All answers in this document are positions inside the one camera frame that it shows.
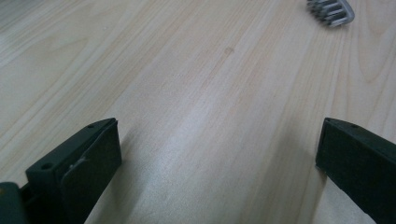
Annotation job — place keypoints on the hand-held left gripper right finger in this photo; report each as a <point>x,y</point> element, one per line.
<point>358,161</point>

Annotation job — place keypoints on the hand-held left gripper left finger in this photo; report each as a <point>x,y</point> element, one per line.
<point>77,174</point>

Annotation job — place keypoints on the pink toothbrush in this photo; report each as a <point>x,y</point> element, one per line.
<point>333,12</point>

